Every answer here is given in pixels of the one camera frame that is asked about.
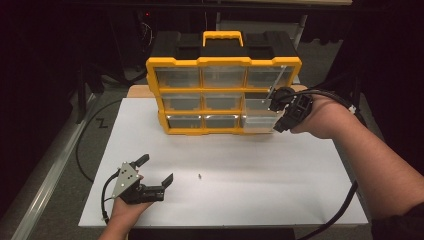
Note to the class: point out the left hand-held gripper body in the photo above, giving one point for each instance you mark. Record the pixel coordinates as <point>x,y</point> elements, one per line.
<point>126,180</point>

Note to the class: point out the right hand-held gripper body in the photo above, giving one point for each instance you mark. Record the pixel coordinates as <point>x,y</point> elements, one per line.
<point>296,108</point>

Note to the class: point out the clear plastic drawer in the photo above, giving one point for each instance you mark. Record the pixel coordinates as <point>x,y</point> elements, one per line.
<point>258,116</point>

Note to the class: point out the yellow black organizer cabinet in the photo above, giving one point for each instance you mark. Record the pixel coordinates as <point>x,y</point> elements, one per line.
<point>221,61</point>

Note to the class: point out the person's right hand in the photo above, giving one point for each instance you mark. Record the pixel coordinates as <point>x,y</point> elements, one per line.
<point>323,120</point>

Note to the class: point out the person's left hand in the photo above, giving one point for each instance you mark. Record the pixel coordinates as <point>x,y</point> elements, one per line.
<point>126,210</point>

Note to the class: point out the white table sheet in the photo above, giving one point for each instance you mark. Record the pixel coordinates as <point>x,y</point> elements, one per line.
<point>200,153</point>

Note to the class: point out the grid of clear drawers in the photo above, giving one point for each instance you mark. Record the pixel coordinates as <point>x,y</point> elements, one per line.
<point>178,77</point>

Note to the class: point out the black device with red light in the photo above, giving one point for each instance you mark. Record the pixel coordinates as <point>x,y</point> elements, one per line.
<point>146,33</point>

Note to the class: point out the black sleeve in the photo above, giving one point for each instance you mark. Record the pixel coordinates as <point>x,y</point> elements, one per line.
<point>400,226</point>

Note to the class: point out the aluminium frame rail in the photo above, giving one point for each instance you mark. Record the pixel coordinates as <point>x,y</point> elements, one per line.
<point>50,176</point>

